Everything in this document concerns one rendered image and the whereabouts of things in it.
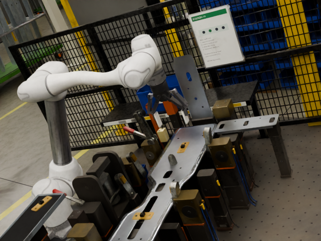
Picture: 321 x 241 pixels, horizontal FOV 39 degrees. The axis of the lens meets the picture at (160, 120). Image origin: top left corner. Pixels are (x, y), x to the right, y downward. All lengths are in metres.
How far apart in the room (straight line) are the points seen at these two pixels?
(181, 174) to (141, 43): 0.56
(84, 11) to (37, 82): 2.48
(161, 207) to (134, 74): 0.51
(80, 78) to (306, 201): 1.09
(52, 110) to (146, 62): 0.73
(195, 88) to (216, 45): 0.30
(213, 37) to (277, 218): 0.97
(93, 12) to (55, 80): 2.42
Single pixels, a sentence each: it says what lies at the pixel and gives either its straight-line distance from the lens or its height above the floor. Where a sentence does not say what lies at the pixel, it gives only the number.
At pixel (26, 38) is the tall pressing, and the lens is 9.86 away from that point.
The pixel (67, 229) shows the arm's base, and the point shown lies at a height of 0.74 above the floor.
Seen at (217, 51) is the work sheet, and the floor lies 1.23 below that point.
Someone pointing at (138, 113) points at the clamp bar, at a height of 1.21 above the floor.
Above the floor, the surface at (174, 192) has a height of 1.07.
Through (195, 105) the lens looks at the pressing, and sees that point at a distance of 2.28.
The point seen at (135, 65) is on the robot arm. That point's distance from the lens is 1.72.
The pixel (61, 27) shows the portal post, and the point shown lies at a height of 0.74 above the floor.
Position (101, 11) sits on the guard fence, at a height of 1.35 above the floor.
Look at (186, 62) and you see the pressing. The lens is 2.19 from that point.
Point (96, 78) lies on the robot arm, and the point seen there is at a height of 1.47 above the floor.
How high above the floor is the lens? 1.97
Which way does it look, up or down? 23 degrees down
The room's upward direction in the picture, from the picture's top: 22 degrees counter-clockwise
